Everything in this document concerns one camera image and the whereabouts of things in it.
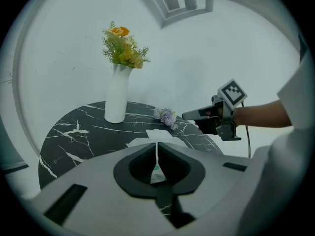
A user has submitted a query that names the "yellow orange flower bouquet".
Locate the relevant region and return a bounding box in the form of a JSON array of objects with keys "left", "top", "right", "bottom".
[{"left": 101, "top": 20, "right": 151, "bottom": 70}]

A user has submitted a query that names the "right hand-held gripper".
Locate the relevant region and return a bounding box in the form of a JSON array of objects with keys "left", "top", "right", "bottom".
[{"left": 182, "top": 78, "right": 248, "bottom": 142}]

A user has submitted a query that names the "white ceramic vase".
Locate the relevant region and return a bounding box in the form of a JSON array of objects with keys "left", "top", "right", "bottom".
[{"left": 104, "top": 62, "right": 133, "bottom": 124}]

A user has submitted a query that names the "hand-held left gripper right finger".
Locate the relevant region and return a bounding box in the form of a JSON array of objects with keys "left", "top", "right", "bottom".
[{"left": 157, "top": 142, "right": 206, "bottom": 196}]

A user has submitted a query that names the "thin black cable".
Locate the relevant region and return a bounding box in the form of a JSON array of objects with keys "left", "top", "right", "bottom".
[{"left": 241, "top": 101, "right": 252, "bottom": 158}]

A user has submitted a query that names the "person's right forearm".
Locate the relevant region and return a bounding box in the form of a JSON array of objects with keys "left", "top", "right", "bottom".
[{"left": 233, "top": 99, "right": 293, "bottom": 128}]

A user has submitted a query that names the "purple flower sprig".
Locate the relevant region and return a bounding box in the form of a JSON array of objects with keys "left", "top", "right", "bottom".
[{"left": 153, "top": 107, "right": 179, "bottom": 131}]

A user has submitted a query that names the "white window frame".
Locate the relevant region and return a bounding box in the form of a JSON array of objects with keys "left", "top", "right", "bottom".
[{"left": 129, "top": 0, "right": 217, "bottom": 31}]

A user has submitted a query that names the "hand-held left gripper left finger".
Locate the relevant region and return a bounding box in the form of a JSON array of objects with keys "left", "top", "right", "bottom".
[{"left": 113, "top": 143, "right": 158, "bottom": 199}]

